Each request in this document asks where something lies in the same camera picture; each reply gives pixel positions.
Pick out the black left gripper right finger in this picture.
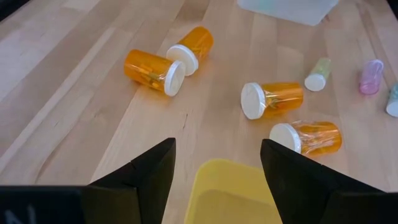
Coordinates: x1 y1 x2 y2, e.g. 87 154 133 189
260 138 383 224

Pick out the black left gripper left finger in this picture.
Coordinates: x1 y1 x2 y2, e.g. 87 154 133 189
82 138 177 224

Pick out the orange pill bottle white cap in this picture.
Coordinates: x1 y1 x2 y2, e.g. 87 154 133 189
124 49 187 97
241 82 304 121
166 26 215 77
269 120 343 156

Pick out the pale green small vial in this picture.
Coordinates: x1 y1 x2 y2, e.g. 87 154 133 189
304 57 332 92

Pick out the teal small vial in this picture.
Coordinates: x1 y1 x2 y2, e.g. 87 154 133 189
386 82 398 118

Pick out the pink small vial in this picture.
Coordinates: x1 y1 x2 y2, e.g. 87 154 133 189
359 59 384 95

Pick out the yellow translucent plastic bin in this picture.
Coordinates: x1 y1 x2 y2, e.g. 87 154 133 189
183 158 282 224

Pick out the clear plastic bin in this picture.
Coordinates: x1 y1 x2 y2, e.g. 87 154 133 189
236 0 340 26

